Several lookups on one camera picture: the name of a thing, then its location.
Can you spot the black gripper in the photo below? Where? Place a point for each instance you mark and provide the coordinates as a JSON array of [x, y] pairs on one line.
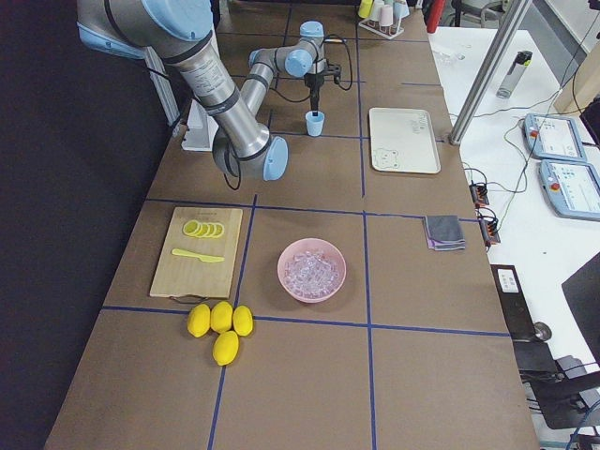
[[314, 82]]

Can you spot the light blue plastic cup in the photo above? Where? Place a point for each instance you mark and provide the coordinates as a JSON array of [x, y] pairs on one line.
[[314, 123]]

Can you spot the clear cup rack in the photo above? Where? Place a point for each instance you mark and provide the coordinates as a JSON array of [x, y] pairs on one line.
[[389, 32]]

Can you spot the yellow-green upturned cup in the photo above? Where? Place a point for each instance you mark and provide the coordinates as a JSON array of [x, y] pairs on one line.
[[365, 8]]

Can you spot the pink bowl of ice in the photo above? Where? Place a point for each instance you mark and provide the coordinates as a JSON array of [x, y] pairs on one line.
[[311, 270]]

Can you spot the white bear serving tray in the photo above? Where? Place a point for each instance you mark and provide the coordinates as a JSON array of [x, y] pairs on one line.
[[402, 141]]

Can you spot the lemon slices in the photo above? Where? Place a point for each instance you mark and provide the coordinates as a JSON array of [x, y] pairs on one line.
[[202, 229]]

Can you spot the water bottle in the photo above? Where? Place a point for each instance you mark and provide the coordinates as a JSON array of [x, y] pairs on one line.
[[514, 74]]

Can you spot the grey folded cloth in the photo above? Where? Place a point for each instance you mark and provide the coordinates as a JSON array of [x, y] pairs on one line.
[[444, 233]]

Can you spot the wooden cutting board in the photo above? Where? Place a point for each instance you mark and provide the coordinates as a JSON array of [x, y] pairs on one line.
[[177, 276]]

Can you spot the yellow plastic knife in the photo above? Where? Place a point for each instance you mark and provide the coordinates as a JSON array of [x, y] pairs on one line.
[[195, 255]]

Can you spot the teach pendant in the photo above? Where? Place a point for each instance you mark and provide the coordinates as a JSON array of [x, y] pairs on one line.
[[550, 136], [572, 188]]

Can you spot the whole lemon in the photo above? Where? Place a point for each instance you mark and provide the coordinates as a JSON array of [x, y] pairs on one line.
[[221, 317], [226, 348], [242, 321], [198, 320]]

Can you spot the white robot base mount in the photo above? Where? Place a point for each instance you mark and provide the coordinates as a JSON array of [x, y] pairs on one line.
[[201, 129]]

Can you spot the aluminium frame post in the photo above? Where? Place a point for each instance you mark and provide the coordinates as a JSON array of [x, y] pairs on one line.
[[499, 45]]

